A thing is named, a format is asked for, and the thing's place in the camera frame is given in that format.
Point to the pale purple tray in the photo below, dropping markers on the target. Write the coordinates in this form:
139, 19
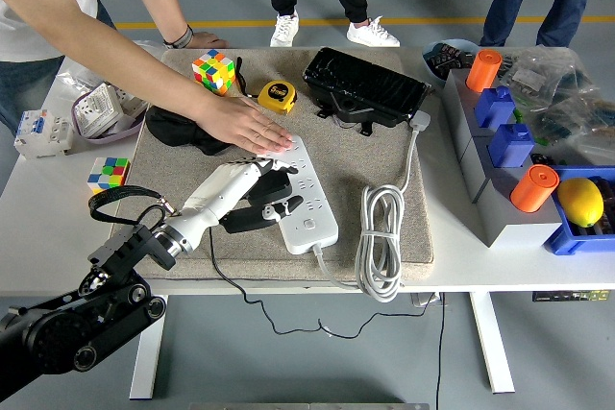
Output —
115, 135

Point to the white circuit breaker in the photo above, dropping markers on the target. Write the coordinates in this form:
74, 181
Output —
43, 134

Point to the grey holder box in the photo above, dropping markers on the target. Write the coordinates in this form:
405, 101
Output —
456, 107
509, 223

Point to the person's right forearm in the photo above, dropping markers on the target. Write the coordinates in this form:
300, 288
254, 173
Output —
120, 55

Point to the dark wristband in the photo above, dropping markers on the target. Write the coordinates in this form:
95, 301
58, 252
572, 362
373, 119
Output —
180, 39

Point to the colourful puzzle cube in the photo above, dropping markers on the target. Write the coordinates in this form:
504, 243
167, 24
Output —
109, 177
214, 71

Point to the person's left hand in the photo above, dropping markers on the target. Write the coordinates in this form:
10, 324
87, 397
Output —
209, 40

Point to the glossy black device box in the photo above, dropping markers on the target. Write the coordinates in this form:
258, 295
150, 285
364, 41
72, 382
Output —
365, 83

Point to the white power strip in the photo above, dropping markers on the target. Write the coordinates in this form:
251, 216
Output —
312, 227

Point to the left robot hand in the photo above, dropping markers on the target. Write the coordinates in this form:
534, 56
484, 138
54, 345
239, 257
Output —
216, 194

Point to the blue plastic bin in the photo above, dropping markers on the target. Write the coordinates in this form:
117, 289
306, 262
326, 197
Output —
567, 242

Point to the clear bag of screws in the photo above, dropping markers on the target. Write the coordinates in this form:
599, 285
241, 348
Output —
77, 76

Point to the grey metal bracket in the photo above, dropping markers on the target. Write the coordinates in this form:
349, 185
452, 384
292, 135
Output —
423, 299

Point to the white wall socket panel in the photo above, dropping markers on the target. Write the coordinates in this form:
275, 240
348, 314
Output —
96, 110
132, 102

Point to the white table leg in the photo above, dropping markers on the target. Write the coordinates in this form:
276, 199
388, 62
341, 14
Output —
490, 343
149, 347

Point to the yellow tape measure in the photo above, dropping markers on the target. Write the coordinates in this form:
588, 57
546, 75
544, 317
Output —
276, 95

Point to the black table control panel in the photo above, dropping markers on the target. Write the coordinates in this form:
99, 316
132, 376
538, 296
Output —
567, 296

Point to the clear bag of components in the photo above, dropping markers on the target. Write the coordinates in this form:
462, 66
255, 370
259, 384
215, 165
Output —
576, 127
552, 74

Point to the yellow lemon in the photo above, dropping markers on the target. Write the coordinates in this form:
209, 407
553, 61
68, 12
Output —
579, 201

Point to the small green part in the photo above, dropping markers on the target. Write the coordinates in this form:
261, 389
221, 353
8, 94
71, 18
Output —
518, 116

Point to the light blue bowl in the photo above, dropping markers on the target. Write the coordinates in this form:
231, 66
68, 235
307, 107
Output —
432, 73

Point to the blue peg block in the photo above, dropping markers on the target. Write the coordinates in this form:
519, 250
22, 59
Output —
495, 107
511, 146

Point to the person's right hand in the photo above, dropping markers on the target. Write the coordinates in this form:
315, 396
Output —
240, 124

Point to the black cloth pouch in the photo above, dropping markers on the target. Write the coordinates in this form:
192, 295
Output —
168, 127

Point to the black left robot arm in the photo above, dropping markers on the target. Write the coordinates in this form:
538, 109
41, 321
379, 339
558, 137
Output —
125, 251

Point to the dark circuit boards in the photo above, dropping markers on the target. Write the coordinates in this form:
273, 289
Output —
449, 57

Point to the grey-brown mat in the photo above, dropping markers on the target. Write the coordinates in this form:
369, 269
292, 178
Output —
375, 151

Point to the orange cylinder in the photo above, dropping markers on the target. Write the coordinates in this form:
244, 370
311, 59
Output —
533, 189
484, 71

